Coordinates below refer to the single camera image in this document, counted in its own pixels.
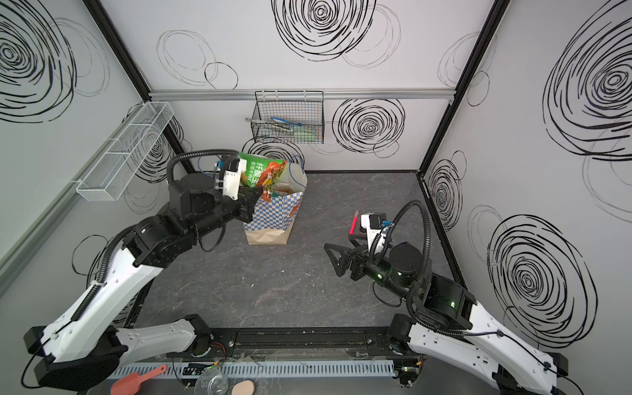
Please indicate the clear glass bowl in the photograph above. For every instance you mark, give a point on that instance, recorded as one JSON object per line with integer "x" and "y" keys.
{"x": 211, "y": 382}

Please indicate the grey slotted cable duct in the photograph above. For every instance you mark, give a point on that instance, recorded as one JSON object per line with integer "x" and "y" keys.
{"x": 267, "y": 369}

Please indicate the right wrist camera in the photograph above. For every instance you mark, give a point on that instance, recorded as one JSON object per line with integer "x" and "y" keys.
{"x": 371, "y": 225}

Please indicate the beige round sponge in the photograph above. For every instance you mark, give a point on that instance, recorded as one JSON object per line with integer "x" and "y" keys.
{"x": 245, "y": 387}

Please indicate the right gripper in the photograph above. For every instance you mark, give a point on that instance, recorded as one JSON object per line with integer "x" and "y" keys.
{"x": 355, "y": 264}

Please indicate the black wire wall basket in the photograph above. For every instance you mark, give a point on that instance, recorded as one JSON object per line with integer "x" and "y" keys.
{"x": 306, "y": 107}

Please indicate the clear wall shelf tray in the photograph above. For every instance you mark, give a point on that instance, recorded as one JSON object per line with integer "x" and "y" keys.
{"x": 141, "y": 131}

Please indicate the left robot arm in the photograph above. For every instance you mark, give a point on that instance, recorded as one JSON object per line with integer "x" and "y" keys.
{"x": 82, "y": 348}

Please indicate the tongs in basket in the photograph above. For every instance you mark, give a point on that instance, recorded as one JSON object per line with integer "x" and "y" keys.
{"x": 276, "y": 125}

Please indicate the pink marker pen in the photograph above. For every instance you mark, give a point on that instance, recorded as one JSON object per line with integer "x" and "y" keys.
{"x": 354, "y": 223}

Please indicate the blue checkered paper bag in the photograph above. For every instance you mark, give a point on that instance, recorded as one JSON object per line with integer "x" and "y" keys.
{"x": 273, "y": 221}

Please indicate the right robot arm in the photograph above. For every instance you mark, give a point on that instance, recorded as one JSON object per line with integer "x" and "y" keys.
{"x": 443, "y": 319}

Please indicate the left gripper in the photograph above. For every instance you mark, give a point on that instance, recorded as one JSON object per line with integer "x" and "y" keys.
{"x": 244, "y": 206}

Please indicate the red plastic scoop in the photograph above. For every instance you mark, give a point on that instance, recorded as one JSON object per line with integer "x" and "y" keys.
{"x": 131, "y": 384}

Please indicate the green red snack bag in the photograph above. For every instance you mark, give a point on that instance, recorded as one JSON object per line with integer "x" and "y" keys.
{"x": 262, "y": 172}

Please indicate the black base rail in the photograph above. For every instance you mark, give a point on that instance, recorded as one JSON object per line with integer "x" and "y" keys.
{"x": 358, "y": 342}

